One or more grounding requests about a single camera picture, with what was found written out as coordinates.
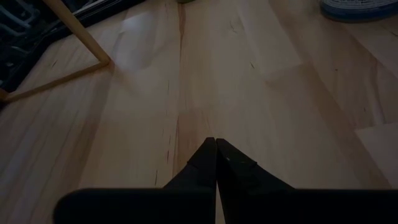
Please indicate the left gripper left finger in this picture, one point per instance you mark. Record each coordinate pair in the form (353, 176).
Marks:
(202, 174)

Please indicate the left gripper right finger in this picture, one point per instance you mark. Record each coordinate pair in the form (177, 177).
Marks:
(239, 180)

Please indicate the wooden slatted shelf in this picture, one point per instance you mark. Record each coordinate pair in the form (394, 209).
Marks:
(77, 31)

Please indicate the blue label salmon can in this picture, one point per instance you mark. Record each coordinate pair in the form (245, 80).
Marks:
(357, 9)

